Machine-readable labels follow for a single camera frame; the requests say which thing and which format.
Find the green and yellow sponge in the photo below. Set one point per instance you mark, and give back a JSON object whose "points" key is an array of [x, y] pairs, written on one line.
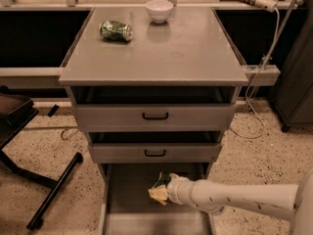
{"points": [[163, 180]]}

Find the black middle drawer handle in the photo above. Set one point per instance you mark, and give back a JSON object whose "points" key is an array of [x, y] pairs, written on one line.
{"points": [[154, 154]]}

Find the black drawer handle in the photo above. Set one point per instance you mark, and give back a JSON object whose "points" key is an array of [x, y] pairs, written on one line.
{"points": [[155, 117], [154, 154]]}

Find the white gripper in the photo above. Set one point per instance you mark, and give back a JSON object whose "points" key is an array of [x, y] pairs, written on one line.
{"points": [[181, 190]]}

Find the grey middle drawer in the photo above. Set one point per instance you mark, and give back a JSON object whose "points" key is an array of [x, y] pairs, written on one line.
{"points": [[134, 153]]}

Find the grey open bottom drawer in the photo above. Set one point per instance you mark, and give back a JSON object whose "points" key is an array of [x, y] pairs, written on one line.
{"points": [[128, 209]]}

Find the black top drawer handle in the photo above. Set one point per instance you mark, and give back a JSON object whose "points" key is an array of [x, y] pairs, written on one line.
{"points": [[155, 117]]}

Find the grey top drawer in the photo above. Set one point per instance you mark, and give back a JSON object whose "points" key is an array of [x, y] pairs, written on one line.
{"points": [[128, 118]]}

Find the dark grey side cabinet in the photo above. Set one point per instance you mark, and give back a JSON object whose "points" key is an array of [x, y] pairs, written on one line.
{"points": [[292, 94]]}

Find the grey drawer cabinet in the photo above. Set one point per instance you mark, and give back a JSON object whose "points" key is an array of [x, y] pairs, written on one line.
{"points": [[187, 60]]}

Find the grey metal frame rail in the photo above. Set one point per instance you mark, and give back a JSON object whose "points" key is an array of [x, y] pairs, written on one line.
{"points": [[261, 77]]}

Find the white ceramic bowl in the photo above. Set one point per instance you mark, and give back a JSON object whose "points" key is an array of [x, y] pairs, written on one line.
{"points": [[159, 10]]}

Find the crushed green soda can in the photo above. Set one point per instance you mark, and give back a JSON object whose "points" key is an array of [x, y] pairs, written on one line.
{"points": [[116, 31]]}

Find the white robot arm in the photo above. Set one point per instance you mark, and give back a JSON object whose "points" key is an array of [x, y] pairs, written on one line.
{"points": [[290, 202]]}

